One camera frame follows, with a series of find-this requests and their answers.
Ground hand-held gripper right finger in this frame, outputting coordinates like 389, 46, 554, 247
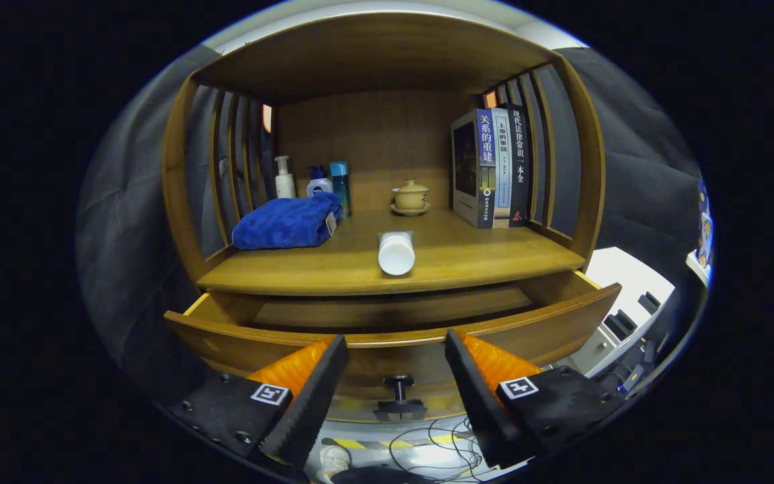
445, 329, 630, 470

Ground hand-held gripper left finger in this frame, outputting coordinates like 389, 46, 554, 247
165, 335, 349, 475

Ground wooden drawer with black knob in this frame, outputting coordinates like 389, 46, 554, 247
164, 269, 623, 424

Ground white green cleanser tube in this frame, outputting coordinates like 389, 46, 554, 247
378, 230, 416, 276

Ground wooden countertop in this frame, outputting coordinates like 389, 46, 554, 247
196, 207, 587, 297

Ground wooden cabinet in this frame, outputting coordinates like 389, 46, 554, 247
162, 12, 606, 431

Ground yellow black floor tape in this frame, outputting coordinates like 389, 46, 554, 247
323, 436, 468, 452

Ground white shoe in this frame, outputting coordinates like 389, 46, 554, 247
316, 444, 354, 483

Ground black computer tower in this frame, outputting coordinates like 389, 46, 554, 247
595, 336, 663, 397

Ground blue towel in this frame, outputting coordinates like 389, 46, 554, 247
232, 192, 343, 251

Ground white lotion bottle blue cap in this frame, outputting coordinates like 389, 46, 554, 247
306, 166, 333, 198

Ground beige lidded teacup with saucer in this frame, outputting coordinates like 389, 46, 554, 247
390, 178, 432, 217

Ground white pump bottle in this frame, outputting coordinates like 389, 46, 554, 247
274, 155, 296, 200

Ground teal bottle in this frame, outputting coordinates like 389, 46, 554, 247
330, 161, 352, 217

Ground book with pale spine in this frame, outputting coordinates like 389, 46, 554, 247
492, 108, 514, 228

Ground book with blue spine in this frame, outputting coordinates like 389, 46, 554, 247
451, 109, 497, 229

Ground white side table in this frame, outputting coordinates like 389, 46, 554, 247
686, 252, 712, 286

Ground small blue dotted gift bag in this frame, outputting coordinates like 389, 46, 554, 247
696, 176, 715, 270

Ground floor cables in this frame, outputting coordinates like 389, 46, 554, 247
387, 415, 488, 481

